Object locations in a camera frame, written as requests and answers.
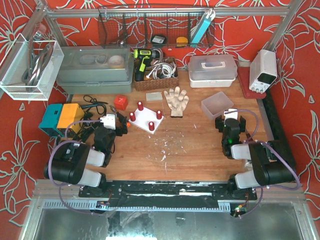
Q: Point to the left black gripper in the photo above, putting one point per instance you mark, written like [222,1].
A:
[120,125]

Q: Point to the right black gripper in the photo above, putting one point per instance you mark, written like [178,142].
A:
[219,122]

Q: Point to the large red spring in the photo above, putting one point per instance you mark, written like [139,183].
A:
[132,116]
[140,106]
[151,126]

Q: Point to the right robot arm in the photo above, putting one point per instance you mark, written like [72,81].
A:
[270,165]

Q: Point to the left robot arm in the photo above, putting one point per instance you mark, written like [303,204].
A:
[68,161]

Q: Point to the small clear plastic bin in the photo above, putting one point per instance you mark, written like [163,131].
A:
[215,105]

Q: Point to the orange cube power adapter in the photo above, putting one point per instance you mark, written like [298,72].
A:
[120,102]

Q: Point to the white rectangular block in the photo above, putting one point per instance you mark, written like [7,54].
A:
[153,96]

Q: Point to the red mat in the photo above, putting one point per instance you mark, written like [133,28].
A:
[243,74]

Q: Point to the clear lidded plastic container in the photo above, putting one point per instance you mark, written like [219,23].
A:
[212,71]

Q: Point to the white knit work glove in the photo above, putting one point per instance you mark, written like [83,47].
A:
[177,100]

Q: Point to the white bench power supply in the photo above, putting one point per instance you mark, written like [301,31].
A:
[262,71]

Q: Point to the grey plastic storage box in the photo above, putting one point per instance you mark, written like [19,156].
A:
[96,70]

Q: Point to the woven wicker basket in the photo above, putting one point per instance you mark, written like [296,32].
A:
[163,76]

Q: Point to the yellow teal soldering station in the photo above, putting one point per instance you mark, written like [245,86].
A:
[58,117]

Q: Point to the black and green drill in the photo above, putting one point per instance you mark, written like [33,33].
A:
[144,57]

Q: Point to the yellow tape measure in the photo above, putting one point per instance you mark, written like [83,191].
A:
[182,42]

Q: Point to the teal flat box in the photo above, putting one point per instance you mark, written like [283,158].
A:
[198,31]

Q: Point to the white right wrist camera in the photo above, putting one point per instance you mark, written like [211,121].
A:
[231,113]

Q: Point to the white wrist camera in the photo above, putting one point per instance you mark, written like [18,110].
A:
[109,121]
[231,113]

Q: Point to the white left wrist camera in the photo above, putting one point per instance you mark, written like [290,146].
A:
[109,121]

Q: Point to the white peg base plate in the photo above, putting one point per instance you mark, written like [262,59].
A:
[144,117]

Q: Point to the clear acrylic wall box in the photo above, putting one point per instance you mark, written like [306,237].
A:
[30,68]

